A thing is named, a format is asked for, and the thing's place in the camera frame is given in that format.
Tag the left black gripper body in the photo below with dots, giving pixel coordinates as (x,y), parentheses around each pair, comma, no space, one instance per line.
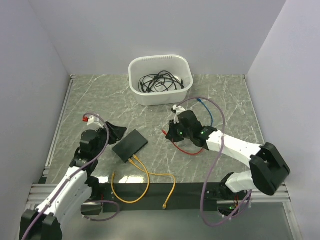
(102,135)

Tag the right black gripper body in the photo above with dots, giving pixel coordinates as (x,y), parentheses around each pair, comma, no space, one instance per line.
(188,133)

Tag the black network switch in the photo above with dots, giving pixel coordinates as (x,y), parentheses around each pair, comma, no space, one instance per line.
(130,145)

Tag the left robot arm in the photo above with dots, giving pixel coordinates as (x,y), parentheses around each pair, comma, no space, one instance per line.
(48,220)

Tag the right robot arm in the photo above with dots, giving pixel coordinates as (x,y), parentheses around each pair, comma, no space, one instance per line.
(267,168)

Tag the white plastic tub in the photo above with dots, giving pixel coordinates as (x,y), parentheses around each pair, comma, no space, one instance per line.
(143,67)

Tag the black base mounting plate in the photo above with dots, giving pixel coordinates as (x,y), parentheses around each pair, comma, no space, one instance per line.
(186,196)

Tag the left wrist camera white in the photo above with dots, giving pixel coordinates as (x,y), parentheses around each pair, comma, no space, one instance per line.
(92,120)

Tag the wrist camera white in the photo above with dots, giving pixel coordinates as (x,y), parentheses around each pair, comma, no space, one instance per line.
(92,120)
(177,109)

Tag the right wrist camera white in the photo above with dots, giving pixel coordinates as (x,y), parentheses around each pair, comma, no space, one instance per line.
(177,109)

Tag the aluminium frame rail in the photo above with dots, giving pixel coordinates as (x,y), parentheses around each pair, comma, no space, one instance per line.
(39,192)

